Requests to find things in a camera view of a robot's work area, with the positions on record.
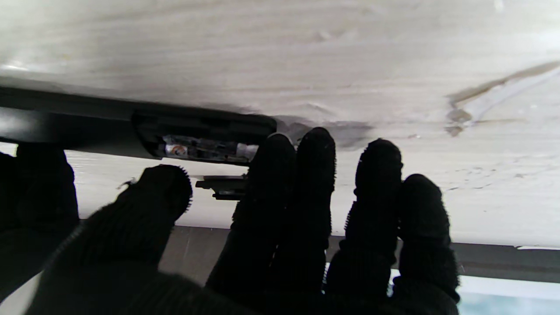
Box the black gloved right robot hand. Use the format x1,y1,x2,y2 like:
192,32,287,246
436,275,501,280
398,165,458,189
0,143,80,301

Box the black battery cover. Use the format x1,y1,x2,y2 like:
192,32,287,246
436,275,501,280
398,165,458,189
195,175,248,201

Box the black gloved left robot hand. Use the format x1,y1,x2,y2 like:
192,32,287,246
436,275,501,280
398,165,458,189
26,127,461,315

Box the black remote control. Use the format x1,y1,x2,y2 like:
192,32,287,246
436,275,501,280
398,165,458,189
0,85,277,167

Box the silver AAA battery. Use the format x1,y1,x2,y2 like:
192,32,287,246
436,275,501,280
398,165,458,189
163,134,259,161

